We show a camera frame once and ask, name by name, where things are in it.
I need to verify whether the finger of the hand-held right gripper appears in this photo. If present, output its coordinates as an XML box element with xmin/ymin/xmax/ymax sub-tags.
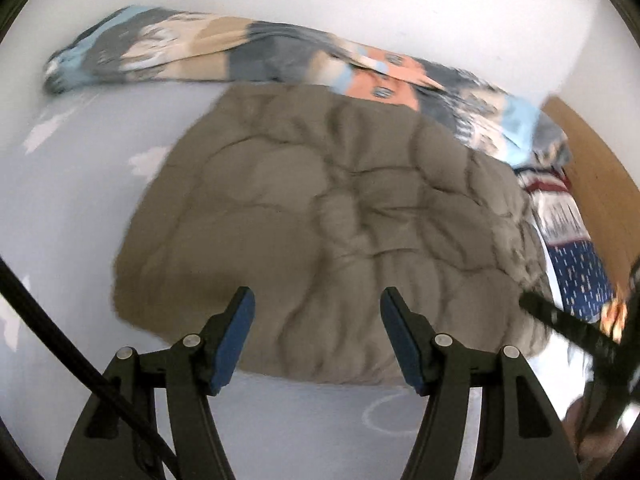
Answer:
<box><xmin>520</xmin><ymin>290</ymin><xmax>626</xmax><ymax>361</ymax></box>

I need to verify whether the olive hooded puffer jacket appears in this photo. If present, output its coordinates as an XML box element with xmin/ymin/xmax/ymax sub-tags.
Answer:
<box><xmin>112</xmin><ymin>82</ymin><xmax>556</xmax><ymax>388</ymax></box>

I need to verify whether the patchwork printed fleece blanket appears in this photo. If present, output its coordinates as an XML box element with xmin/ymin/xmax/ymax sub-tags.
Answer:
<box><xmin>42</xmin><ymin>5</ymin><xmax>573</xmax><ymax>171</ymax></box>

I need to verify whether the light blue cloud bed sheet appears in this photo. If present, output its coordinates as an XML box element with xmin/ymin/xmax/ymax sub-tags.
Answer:
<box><xmin>0</xmin><ymin>80</ymin><xmax>601</xmax><ymax>480</ymax></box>

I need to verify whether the person's right hand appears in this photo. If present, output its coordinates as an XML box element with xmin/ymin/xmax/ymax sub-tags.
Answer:
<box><xmin>562</xmin><ymin>395</ymin><xmax>631</xmax><ymax>468</ymax></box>

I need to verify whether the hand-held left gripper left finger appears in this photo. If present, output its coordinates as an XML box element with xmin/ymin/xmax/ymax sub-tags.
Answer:
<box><xmin>55</xmin><ymin>286</ymin><xmax>257</xmax><ymax>480</ymax></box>

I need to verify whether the black cable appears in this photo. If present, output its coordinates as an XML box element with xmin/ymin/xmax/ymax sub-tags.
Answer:
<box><xmin>0</xmin><ymin>257</ymin><xmax>181</xmax><ymax>476</ymax></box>

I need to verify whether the wooden headboard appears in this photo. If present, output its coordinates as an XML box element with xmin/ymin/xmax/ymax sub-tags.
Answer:
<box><xmin>542</xmin><ymin>95</ymin><xmax>640</xmax><ymax>281</ymax></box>

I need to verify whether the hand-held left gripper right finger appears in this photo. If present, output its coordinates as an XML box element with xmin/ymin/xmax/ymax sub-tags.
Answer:
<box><xmin>380</xmin><ymin>286</ymin><xmax>586</xmax><ymax>480</ymax></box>

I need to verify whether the printed pillow with navy edge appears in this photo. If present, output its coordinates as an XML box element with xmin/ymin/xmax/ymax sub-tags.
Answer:
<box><xmin>515</xmin><ymin>165</ymin><xmax>628</xmax><ymax>331</ymax></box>

